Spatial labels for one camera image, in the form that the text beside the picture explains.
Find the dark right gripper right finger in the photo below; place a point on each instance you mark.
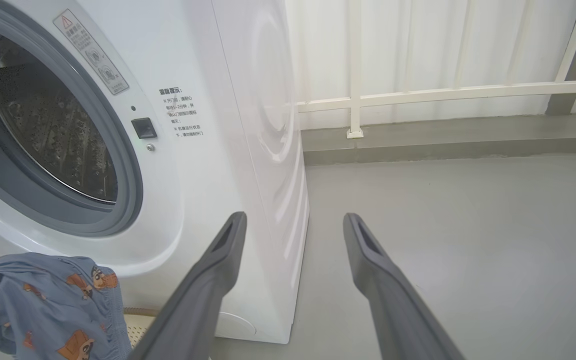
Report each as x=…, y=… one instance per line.
x=388, y=300

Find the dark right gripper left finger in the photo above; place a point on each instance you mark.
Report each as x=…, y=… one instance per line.
x=203, y=290

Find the blue cartoon print garment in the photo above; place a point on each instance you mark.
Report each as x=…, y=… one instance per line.
x=53, y=310

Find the cream perforated laundry basket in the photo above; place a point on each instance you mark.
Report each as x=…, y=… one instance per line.
x=140, y=330

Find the white washing machine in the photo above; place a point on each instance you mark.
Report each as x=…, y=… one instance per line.
x=208, y=175

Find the grey rubber door gasket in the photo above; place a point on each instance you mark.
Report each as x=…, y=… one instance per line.
x=118, y=140

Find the black door latch socket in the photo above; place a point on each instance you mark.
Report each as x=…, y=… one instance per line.
x=144, y=128

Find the round white filter cover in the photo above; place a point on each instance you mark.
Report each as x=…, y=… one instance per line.
x=240, y=325

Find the steel washer drum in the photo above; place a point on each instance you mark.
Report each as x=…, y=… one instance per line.
x=53, y=120

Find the white metal railing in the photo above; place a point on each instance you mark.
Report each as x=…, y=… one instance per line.
x=418, y=94

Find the grey warning sticker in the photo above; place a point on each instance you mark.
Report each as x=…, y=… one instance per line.
x=90, y=50

